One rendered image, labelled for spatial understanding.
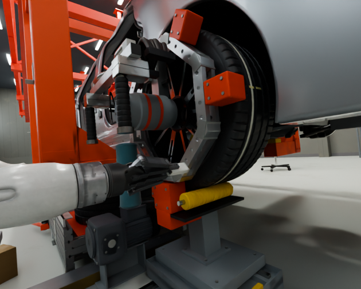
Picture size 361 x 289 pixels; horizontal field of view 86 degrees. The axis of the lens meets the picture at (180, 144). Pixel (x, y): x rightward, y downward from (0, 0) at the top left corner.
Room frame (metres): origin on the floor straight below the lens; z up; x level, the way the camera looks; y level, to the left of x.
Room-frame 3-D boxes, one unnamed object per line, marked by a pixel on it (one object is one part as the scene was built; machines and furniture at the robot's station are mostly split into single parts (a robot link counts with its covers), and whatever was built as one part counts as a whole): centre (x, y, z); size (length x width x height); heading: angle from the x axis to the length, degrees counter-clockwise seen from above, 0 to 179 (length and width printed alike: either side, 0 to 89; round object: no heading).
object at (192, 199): (0.76, -0.09, 0.51); 0.29 x 0.06 x 0.06; 128
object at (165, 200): (0.82, 0.03, 0.48); 0.16 x 0.12 x 0.17; 128
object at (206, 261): (0.90, -0.07, 0.32); 0.40 x 0.30 x 0.28; 38
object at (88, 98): (0.80, 0.33, 0.93); 0.09 x 0.05 x 0.05; 128
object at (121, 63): (0.53, 0.12, 0.93); 0.09 x 0.05 x 0.05; 128
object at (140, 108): (0.75, 0.12, 0.85); 0.21 x 0.14 x 0.14; 128
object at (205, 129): (0.79, 0.06, 0.85); 0.54 x 0.07 x 0.54; 38
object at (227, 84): (0.55, -0.14, 0.85); 0.09 x 0.08 x 0.07; 38
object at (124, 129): (0.51, 0.14, 0.83); 0.04 x 0.04 x 0.16
